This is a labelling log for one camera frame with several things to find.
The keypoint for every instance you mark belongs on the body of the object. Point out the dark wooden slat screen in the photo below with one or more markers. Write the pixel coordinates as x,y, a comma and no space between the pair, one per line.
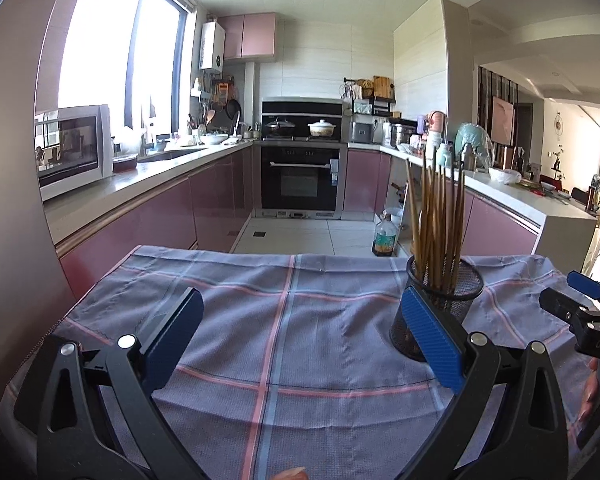
485,90

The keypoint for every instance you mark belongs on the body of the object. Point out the pink wall cabinet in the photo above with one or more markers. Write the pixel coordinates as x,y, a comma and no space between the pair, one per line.
250,35

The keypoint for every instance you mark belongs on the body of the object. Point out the black pot with glass lid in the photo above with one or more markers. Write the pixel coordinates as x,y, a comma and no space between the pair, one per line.
280,127

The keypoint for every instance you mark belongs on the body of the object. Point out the white vertical pipe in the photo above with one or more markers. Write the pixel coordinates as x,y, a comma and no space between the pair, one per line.
250,100

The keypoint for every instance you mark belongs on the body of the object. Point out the wall clock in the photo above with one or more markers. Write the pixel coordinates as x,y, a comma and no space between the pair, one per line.
558,124

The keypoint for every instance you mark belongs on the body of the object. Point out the wooden cutting board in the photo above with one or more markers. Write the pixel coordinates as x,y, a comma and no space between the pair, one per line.
382,87

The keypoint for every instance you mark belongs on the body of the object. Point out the white wall water heater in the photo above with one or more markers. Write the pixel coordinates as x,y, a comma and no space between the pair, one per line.
212,47

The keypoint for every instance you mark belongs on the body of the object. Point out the white and mint bottle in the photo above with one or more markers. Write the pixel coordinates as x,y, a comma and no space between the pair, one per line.
444,155

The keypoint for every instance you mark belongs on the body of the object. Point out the blue-grey plaid tablecloth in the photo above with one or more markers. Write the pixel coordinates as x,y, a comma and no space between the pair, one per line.
290,335

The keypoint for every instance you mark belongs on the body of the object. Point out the dark red bowl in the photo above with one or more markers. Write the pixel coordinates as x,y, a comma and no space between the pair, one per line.
125,164

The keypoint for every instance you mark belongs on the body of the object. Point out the cooking oil bottle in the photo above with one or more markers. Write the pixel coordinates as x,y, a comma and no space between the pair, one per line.
384,240

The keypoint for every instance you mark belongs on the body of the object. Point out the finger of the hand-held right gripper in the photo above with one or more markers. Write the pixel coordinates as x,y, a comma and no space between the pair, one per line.
585,282
560,302

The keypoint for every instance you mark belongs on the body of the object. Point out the pink wall picture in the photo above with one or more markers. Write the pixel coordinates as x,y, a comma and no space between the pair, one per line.
502,120

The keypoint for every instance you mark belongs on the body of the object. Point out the pink thermos jug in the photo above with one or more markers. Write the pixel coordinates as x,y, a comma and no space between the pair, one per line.
436,122

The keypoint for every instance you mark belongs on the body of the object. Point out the black wall storage rack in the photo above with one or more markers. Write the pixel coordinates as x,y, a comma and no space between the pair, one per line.
382,105

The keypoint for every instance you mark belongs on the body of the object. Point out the white casserole pot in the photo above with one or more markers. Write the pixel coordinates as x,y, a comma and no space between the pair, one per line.
322,128

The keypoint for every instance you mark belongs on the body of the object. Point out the hanging kitchen utensil rack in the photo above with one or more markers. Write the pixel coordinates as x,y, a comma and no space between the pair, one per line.
222,92

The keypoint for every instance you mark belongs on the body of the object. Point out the plastic-wrapped white bowl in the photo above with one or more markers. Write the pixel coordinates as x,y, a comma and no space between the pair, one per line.
504,176

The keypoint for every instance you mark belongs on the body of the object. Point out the bunch of wooden chopsticks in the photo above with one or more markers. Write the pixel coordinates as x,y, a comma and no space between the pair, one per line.
435,220

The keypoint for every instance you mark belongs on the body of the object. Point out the kitchen sink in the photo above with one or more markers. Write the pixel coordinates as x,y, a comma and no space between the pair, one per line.
172,154

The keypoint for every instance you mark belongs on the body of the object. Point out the silver rice cooker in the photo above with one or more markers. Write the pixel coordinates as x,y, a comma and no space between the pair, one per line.
362,129

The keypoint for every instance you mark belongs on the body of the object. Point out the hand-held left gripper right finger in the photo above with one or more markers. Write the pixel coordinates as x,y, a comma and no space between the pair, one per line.
430,345

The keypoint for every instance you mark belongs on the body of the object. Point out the pink base cabinets under window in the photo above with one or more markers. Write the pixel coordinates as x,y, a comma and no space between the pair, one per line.
170,210

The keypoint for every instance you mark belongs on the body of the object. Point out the stainless steel thermos bottle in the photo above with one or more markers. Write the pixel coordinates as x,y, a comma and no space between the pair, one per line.
468,157

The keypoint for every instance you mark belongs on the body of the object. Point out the steel stockpot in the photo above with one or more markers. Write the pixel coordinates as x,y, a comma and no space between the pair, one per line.
402,135

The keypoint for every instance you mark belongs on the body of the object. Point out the mint green plastic-wrapped appliance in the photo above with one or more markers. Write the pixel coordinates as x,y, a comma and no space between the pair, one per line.
472,140

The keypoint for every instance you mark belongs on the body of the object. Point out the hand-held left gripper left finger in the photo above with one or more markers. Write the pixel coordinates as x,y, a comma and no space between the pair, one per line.
175,335

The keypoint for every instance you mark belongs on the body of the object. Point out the white countertop oven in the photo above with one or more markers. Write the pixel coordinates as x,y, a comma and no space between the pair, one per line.
70,145

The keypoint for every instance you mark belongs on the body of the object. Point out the black mesh utensil holder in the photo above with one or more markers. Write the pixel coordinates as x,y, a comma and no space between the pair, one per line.
445,310

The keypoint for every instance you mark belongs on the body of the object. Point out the person's left hand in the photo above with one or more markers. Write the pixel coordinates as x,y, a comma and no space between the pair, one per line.
292,475

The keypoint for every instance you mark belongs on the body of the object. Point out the wooden knife block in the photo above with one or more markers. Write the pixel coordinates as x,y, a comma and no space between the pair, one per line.
510,157

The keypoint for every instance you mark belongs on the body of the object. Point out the black range hood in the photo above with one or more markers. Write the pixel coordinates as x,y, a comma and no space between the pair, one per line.
302,107

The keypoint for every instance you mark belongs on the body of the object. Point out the large kitchen window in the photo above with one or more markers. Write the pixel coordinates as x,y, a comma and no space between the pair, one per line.
100,50

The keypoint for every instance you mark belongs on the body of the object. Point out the person's right hand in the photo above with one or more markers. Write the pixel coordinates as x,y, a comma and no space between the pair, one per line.
591,385

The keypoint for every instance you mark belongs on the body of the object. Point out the black hanging frying pan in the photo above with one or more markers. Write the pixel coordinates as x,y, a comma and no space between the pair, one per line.
234,109

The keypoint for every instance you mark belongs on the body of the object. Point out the black built-in oven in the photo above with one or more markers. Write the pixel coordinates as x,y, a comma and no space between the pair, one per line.
300,180

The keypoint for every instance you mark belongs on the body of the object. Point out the steel sink faucet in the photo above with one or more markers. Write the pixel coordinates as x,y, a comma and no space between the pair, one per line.
144,145

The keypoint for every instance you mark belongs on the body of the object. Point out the grey refrigerator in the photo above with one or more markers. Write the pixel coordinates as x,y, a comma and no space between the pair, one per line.
10,160

